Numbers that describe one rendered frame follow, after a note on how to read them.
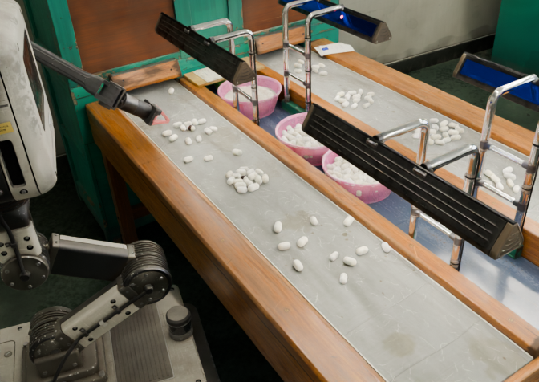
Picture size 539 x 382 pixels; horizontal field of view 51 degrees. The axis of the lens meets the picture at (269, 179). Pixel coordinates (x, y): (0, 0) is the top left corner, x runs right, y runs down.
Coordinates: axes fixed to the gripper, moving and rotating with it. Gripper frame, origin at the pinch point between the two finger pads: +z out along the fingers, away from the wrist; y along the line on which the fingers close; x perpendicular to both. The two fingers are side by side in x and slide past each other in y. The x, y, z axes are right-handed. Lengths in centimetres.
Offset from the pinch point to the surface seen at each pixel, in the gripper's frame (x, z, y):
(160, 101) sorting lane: -0.4, 13.3, 31.5
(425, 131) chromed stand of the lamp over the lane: -40, 4, -93
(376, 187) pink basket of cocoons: -20, 33, -70
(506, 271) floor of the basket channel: -20, 44, -113
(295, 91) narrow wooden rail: -32, 47, 0
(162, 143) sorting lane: 8.2, 2.2, -1.1
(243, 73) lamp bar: -29.1, -6.1, -33.4
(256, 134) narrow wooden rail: -12.2, 22.3, -20.4
